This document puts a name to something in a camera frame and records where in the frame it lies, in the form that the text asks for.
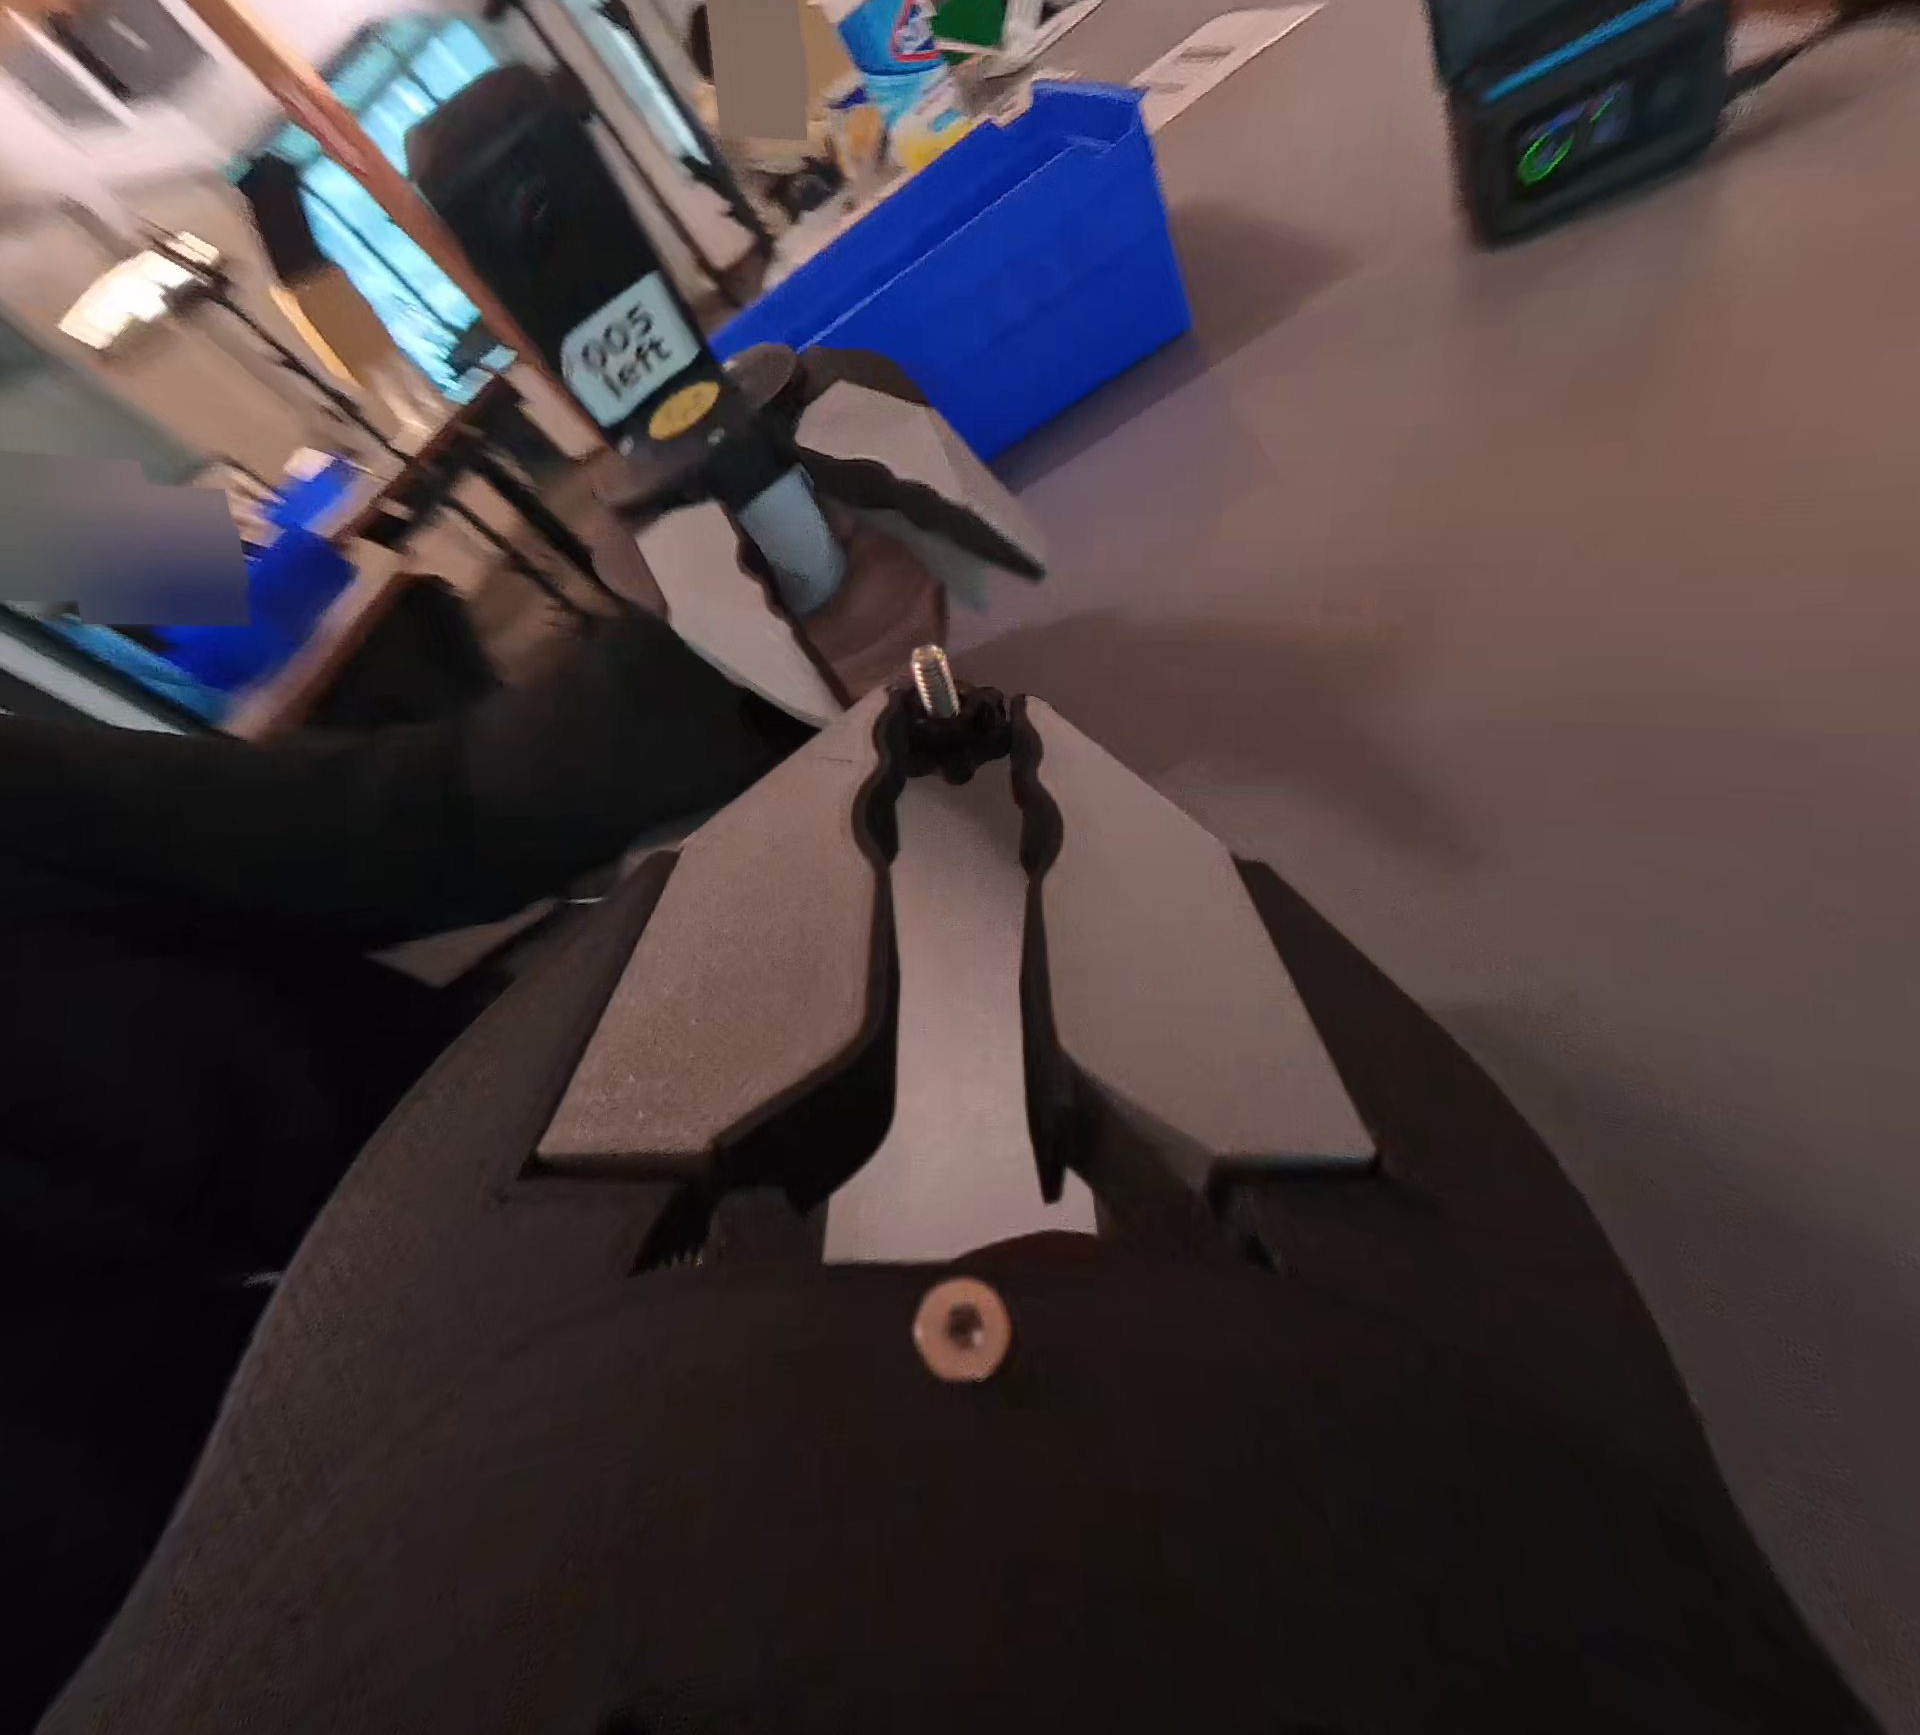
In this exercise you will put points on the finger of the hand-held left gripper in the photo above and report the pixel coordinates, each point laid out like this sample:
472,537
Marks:
916,475
721,594

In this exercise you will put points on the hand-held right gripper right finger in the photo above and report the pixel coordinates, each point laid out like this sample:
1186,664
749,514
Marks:
1185,1000

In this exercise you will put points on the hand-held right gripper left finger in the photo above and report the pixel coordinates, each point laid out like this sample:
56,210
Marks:
721,1000

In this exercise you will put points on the blue plastic bin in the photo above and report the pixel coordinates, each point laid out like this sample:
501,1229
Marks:
1021,281

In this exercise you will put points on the black star knob screw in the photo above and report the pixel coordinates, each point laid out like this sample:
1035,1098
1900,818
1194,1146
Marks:
948,737

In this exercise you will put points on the person's left hand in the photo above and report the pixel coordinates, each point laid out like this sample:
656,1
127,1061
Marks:
885,623

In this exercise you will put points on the Clorox wipes canister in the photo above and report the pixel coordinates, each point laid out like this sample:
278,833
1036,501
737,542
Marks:
893,57

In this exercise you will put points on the small blue bin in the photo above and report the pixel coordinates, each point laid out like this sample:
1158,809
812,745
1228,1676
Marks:
286,581

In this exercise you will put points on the green box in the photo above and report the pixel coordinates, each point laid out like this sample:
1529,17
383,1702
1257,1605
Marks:
971,17

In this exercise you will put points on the white paper sheet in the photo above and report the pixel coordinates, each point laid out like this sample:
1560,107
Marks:
1231,46

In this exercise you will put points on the black charging case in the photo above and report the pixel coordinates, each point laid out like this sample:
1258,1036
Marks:
1589,115

